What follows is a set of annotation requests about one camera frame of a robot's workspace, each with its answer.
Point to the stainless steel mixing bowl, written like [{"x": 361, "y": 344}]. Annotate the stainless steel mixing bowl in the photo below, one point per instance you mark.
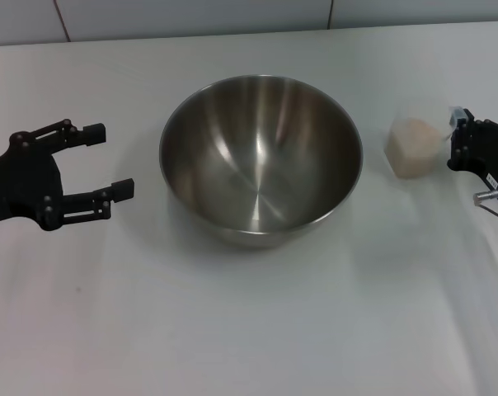
[{"x": 261, "y": 165}]

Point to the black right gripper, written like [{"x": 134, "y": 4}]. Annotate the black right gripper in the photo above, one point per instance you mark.
[{"x": 494, "y": 161}]

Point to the white rice grains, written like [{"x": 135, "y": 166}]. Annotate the white rice grains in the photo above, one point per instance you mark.
[{"x": 412, "y": 150}]

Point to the white partition panel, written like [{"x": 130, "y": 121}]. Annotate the white partition panel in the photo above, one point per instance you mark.
[
  {"x": 18, "y": 20},
  {"x": 191, "y": 18},
  {"x": 418, "y": 12}
]

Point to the clear plastic measuring cup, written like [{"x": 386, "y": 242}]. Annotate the clear plastic measuring cup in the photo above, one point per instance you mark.
[{"x": 414, "y": 123}]

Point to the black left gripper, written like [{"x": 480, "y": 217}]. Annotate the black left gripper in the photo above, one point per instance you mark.
[{"x": 22, "y": 185}]

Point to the white tablecloth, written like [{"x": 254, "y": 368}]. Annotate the white tablecloth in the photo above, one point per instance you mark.
[{"x": 249, "y": 321}]

